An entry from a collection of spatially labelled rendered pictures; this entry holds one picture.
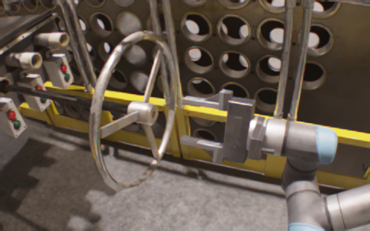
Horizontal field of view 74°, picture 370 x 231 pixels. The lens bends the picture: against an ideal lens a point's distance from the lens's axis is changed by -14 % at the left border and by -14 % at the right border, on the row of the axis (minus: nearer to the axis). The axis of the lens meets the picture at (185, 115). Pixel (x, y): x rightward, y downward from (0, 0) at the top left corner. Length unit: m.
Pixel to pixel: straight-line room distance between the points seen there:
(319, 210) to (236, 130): 0.23
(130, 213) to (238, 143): 1.04
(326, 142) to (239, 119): 0.18
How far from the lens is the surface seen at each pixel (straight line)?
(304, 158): 0.58
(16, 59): 1.22
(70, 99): 0.80
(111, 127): 0.57
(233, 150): 0.60
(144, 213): 1.52
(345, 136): 1.36
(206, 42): 2.13
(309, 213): 0.57
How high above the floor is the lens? 1.28
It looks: 40 degrees down
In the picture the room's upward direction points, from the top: 8 degrees counter-clockwise
